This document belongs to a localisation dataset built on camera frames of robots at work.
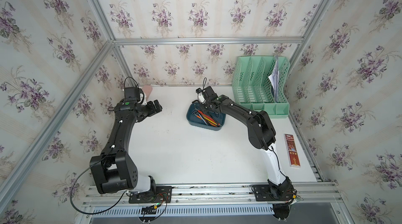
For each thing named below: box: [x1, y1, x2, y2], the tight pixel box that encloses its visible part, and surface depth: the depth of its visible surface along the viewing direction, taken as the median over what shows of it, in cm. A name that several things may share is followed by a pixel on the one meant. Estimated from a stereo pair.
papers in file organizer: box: [268, 56, 280, 103], surface depth 92 cm
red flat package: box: [283, 133, 301, 168], surface depth 88 cm
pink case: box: [142, 84, 153, 100], surface depth 117 cm
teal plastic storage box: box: [186, 102, 227, 131], surface depth 98 cm
